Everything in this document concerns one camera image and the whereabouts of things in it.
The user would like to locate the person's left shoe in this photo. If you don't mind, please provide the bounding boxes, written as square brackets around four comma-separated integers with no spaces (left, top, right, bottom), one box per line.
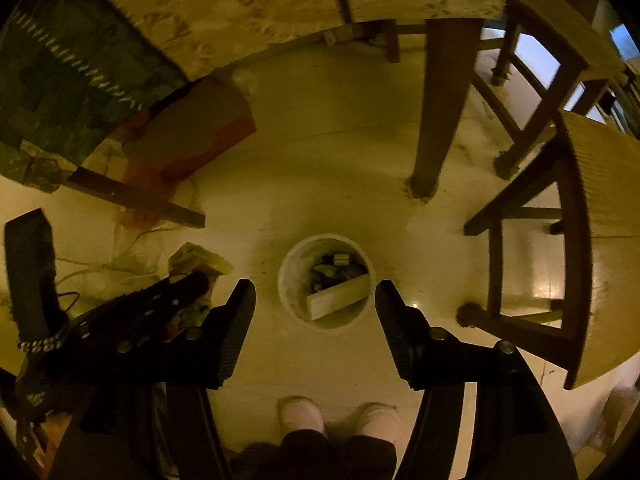
[279,396,327,437]

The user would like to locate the clear plastic bag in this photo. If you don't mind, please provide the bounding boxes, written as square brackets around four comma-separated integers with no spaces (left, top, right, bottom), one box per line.
[49,212,202,312]

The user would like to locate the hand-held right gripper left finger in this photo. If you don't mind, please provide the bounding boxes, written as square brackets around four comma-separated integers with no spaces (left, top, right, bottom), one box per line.
[50,279,257,480]

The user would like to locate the person's right shoe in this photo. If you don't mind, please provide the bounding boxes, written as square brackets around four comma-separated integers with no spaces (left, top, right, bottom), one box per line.
[357,402,401,442]

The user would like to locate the round white trash bin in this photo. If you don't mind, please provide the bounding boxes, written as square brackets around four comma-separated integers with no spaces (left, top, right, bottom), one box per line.
[277,233,377,330]

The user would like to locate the person's dark pants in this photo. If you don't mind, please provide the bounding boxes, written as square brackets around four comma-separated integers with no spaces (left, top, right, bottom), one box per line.
[234,428,399,480]

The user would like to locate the dark wooden slat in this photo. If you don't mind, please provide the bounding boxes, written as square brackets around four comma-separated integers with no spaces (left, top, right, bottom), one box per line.
[64,166,207,229]

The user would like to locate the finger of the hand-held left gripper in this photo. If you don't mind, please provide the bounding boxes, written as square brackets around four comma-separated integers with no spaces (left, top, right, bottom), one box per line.
[74,272,212,357]
[4,208,70,353]

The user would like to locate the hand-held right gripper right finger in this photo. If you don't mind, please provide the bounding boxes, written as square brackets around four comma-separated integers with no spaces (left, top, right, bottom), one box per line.
[375,280,581,480]

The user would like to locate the red plastic bag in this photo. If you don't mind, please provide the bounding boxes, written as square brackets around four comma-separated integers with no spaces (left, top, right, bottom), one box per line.
[121,76,259,227]

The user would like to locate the person's shoe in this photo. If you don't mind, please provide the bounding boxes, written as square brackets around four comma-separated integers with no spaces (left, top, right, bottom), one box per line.
[279,396,327,437]
[357,402,401,442]

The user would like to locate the table with patchwork cloth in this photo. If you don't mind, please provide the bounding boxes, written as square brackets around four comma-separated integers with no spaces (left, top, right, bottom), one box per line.
[0,0,509,197]

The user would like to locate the crumpled dark wrapper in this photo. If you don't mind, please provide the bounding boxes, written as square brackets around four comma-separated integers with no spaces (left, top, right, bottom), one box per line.
[310,262,364,294]

